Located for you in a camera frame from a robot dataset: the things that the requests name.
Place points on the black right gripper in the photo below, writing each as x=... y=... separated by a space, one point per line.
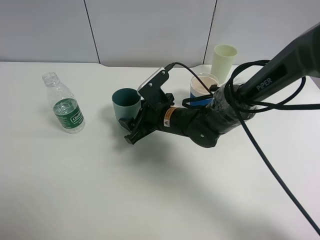
x=144 y=124

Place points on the teal plastic cup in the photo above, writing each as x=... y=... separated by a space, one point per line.
x=126 y=104

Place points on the clear bottle with green label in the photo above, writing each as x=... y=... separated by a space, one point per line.
x=63 y=104

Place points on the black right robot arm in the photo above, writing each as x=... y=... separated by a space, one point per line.
x=229 y=104

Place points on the paper cup with blue sleeve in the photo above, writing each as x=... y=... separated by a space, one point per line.
x=197 y=90

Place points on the pale green plastic cup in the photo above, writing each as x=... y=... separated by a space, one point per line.
x=222 y=61

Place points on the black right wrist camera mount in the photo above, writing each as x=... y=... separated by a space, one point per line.
x=151 y=90

